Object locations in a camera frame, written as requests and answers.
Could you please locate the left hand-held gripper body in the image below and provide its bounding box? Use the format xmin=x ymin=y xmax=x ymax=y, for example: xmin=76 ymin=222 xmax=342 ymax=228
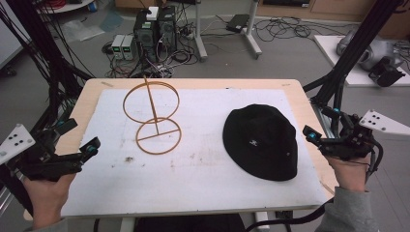
xmin=0 ymin=124 xmax=86 ymax=182

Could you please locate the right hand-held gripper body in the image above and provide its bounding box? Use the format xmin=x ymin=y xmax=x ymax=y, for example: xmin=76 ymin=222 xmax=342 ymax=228
xmin=317 ymin=109 xmax=410 ymax=162

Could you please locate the black bucket hat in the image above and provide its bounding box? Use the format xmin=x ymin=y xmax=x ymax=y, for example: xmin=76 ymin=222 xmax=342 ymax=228
xmin=221 ymin=103 xmax=299 ymax=182

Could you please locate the wooden wire hat stand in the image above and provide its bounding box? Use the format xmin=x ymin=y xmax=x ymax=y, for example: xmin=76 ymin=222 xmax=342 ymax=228
xmin=122 ymin=75 xmax=183 ymax=157

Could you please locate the person's right hand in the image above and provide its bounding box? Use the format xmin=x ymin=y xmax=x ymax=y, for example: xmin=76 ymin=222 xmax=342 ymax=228
xmin=324 ymin=154 xmax=371 ymax=194

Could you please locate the person's left hand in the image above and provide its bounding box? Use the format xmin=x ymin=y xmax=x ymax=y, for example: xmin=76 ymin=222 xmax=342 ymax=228
xmin=22 ymin=172 xmax=76 ymax=230

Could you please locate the white platform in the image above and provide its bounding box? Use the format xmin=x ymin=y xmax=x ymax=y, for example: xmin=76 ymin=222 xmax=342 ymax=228
xmin=312 ymin=34 xmax=410 ymax=88

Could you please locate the black device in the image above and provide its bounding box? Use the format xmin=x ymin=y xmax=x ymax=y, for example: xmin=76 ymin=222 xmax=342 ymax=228
xmin=367 ymin=56 xmax=407 ymax=88

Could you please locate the grey robot shell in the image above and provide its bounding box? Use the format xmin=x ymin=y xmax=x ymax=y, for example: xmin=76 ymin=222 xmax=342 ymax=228
xmin=336 ymin=29 xmax=404 ymax=73

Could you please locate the grey bench power supply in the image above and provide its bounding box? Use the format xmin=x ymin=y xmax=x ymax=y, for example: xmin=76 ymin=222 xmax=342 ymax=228
xmin=110 ymin=34 xmax=126 ymax=61
xmin=121 ymin=34 xmax=135 ymax=62

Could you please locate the clear plastic sheet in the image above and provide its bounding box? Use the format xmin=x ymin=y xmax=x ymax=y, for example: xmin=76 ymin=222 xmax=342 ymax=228
xmin=60 ymin=18 xmax=106 ymax=44

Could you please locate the white table leg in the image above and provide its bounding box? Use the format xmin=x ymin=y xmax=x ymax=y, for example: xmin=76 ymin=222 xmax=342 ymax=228
xmin=192 ymin=0 xmax=209 ymax=63
xmin=242 ymin=0 xmax=264 ymax=61

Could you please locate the white table mat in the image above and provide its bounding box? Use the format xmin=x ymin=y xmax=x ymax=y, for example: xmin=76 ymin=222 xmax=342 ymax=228
xmin=61 ymin=87 xmax=328 ymax=218

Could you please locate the black computer tower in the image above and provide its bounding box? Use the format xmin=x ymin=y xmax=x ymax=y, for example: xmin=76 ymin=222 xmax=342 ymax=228
xmin=132 ymin=9 xmax=160 ymax=65
xmin=157 ymin=5 xmax=179 ymax=55

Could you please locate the round white table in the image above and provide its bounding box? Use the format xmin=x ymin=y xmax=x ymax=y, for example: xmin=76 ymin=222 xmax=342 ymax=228
xmin=36 ymin=0 xmax=95 ymax=15

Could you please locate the black flat box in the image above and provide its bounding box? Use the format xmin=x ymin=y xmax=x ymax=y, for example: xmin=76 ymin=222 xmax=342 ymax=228
xmin=225 ymin=14 xmax=251 ymax=34

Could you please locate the white box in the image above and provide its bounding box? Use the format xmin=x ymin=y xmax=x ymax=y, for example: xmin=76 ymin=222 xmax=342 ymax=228
xmin=145 ymin=6 xmax=160 ymax=22

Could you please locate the aluminium rail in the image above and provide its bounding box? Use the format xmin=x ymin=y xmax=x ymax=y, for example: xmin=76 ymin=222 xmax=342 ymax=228
xmin=309 ymin=99 xmax=337 ymax=140

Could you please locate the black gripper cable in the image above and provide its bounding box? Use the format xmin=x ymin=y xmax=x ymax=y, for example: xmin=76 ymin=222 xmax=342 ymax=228
xmin=366 ymin=137 xmax=385 ymax=186

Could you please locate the black frame post with cables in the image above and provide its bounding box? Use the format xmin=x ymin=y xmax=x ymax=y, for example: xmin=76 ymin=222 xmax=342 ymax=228
xmin=0 ymin=0 xmax=95 ymax=217

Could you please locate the tangle of black floor cables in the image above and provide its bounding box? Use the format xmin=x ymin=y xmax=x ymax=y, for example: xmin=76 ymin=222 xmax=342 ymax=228
xmin=253 ymin=14 xmax=356 ymax=44

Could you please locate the thick black cable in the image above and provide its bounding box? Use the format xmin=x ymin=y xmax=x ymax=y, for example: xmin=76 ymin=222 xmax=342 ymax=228
xmin=246 ymin=197 xmax=336 ymax=232

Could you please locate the tangle of cables by computers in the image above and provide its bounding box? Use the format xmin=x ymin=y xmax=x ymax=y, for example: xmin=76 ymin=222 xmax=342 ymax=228
xmin=102 ymin=41 xmax=201 ymax=80

